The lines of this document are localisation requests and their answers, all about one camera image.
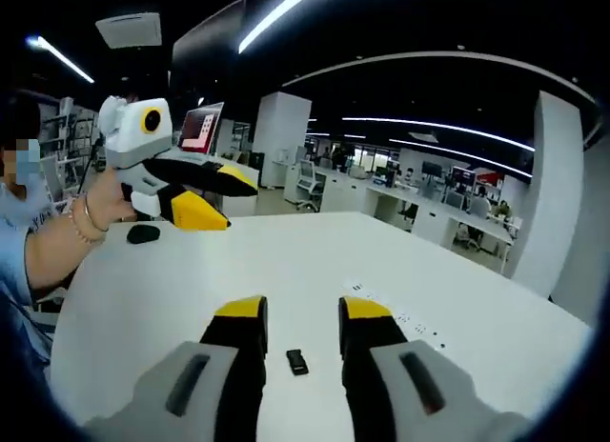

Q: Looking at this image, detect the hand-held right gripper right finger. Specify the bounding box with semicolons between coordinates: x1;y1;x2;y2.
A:
337;295;533;442

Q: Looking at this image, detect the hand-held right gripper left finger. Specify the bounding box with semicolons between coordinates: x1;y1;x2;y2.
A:
83;293;270;442

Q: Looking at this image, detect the person's left hand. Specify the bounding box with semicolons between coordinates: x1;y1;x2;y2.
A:
88;168;140;231

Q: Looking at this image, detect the open laptop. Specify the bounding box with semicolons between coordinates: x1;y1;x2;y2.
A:
176;101;225;165

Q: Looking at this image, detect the black computer mouse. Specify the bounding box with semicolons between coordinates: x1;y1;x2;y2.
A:
126;224;161;246

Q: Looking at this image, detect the white storage shelf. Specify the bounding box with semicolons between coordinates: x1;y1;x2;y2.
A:
40;96;101;205

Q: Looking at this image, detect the white ceiling air vent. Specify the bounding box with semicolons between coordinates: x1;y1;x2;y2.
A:
94;11;163;50

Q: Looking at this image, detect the white office chair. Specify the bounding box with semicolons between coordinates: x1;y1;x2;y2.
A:
293;158;326;212

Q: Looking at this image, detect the black hanging ceiling panel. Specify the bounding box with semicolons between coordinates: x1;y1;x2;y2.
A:
170;0;248;105

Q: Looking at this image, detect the curved ceiling light strip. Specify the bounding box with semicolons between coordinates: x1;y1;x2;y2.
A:
237;0;330;55

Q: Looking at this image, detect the person in light blue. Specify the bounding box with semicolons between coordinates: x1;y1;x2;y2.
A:
0;182;63;381

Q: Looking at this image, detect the thin wrist bracelet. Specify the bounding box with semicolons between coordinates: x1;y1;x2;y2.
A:
69;193;110;246

